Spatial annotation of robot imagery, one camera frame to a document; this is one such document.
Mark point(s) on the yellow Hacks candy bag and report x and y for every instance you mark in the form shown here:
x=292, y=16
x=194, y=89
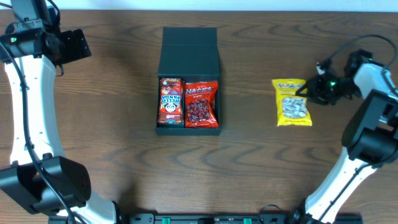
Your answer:
x=291, y=109

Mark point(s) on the red Hello Panda box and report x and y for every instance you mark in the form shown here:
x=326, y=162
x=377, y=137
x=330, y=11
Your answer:
x=170, y=103

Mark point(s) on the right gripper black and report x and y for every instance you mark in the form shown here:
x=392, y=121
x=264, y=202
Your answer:
x=313, y=91

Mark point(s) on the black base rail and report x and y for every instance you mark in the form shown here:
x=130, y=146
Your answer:
x=265, y=218

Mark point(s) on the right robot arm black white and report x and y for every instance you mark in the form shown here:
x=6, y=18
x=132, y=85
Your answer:
x=369, y=141

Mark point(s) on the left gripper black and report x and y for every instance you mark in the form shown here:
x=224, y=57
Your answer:
x=76, y=48

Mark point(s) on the teal cookies box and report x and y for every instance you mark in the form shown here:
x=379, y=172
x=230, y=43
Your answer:
x=175, y=125

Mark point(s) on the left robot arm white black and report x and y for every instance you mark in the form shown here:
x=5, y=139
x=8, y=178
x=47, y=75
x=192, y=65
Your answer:
x=40, y=178

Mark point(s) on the red Hacks candy bag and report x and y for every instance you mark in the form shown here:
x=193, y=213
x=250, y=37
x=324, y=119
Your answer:
x=199, y=99

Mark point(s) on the black gift box with lid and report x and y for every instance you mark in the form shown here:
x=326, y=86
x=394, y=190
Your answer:
x=190, y=53

